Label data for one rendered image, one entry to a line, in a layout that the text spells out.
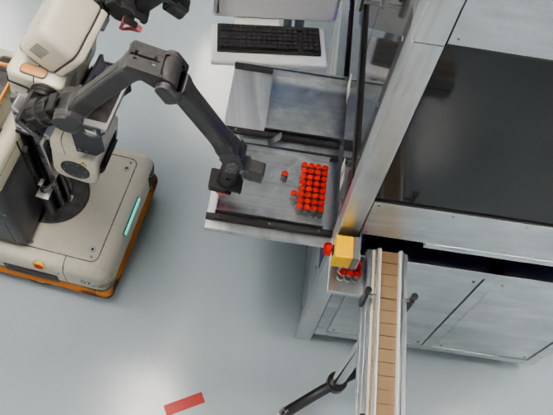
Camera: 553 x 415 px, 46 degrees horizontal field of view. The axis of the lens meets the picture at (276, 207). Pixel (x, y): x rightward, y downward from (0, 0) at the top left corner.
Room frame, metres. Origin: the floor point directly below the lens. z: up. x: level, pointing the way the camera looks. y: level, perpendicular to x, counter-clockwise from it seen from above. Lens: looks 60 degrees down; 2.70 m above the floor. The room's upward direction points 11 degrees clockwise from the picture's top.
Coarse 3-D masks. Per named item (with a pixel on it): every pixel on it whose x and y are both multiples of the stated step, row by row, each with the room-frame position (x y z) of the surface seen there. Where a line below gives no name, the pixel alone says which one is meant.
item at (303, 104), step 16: (272, 80) 1.52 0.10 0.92; (288, 80) 1.56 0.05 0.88; (304, 80) 1.58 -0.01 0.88; (320, 80) 1.58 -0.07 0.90; (336, 80) 1.58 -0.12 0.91; (272, 96) 1.47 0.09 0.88; (288, 96) 1.49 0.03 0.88; (304, 96) 1.50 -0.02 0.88; (320, 96) 1.52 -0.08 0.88; (336, 96) 1.53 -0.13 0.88; (272, 112) 1.41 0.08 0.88; (288, 112) 1.42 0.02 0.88; (304, 112) 1.43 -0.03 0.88; (320, 112) 1.45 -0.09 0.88; (336, 112) 1.46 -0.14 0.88; (272, 128) 1.31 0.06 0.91; (288, 128) 1.35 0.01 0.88; (304, 128) 1.36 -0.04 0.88; (320, 128) 1.38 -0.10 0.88; (336, 128) 1.39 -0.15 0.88
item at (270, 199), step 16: (256, 160) 1.20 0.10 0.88; (272, 160) 1.21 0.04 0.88; (288, 160) 1.22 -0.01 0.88; (304, 160) 1.24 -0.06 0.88; (320, 160) 1.24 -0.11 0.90; (272, 176) 1.15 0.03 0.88; (288, 176) 1.16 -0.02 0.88; (256, 192) 1.08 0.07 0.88; (272, 192) 1.09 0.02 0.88; (288, 192) 1.10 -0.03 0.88; (224, 208) 0.99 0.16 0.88; (240, 208) 1.01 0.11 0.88; (256, 208) 1.02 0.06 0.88; (272, 208) 1.03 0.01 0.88; (288, 208) 1.04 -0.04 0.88; (304, 224) 0.98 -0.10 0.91; (320, 224) 1.01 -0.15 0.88
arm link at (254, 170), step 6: (246, 156) 1.05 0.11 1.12; (228, 162) 0.99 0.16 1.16; (234, 162) 0.99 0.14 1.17; (246, 162) 1.03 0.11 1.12; (252, 162) 1.03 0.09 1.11; (258, 162) 1.04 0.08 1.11; (228, 168) 0.99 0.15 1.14; (234, 168) 0.98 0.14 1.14; (246, 168) 1.01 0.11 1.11; (252, 168) 1.02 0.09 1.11; (258, 168) 1.02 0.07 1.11; (264, 168) 1.03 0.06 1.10; (246, 174) 1.01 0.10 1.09; (252, 174) 1.01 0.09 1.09; (258, 174) 1.01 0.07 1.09; (252, 180) 1.00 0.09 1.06; (258, 180) 1.00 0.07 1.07
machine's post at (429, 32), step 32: (448, 0) 0.93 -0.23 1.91; (416, 32) 0.92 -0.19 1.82; (448, 32) 0.93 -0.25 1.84; (416, 64) 0.92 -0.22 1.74; (384, 96) 0.97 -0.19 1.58; (416, 96) 0.93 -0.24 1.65; (384, 128) 0.92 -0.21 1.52; (384, 160) 0.93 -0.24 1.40; (352, 192) 0.93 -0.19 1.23; (352, 224) 0.93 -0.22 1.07; (320, 288) 0.92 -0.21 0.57
